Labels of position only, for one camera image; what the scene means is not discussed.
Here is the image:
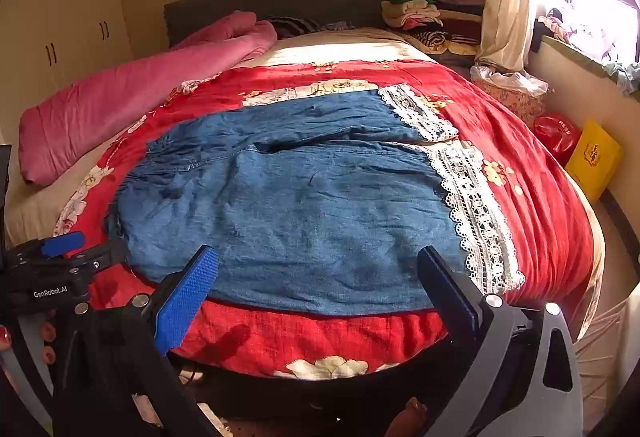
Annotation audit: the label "yellow box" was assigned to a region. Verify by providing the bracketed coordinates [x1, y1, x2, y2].
[565, 120, 623, 204]

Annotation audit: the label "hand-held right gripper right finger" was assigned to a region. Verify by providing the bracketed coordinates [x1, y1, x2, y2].
[417, 245, 586, 437]

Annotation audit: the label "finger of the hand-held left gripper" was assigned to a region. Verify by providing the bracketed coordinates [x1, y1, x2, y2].
[65, 237, 129, 274]
[40, 231, 86, 259]

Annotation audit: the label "striped pillow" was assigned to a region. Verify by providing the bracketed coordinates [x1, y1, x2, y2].
[265, 16, 326, 39]

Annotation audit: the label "floral bag with white cloth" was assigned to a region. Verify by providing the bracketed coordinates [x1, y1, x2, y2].
[470, 64, 550, 128]

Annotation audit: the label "red floral blanket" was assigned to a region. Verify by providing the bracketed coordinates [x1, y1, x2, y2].
[52, 57, 596, 380]

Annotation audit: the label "white wire rack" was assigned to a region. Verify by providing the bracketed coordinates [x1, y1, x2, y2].
[575, 282, 640, 418]

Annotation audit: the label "stack of folded clothes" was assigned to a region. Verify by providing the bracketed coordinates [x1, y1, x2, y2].
[381, 0, 488, 57]

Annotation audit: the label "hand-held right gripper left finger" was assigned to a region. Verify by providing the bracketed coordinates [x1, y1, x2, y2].
[52, 244, 221, 437]

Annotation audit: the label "blue denim pants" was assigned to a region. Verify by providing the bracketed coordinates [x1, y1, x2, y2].
[105, 84, 526, 318]

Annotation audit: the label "person's left hand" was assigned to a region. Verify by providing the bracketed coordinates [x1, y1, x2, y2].
[0, 321, 57, 367]

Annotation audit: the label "red bag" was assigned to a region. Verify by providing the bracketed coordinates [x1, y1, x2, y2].
[532, 114, 583, 168]

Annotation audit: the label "clothes on window sill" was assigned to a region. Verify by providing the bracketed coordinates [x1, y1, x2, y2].
[537, 7, 640, 94]

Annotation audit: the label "cream wardrobe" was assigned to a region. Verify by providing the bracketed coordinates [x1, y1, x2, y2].
[0, 0, 133, 128]

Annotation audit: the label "pink quilt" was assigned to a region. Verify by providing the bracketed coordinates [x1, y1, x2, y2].
[19, 10, 278, 186]

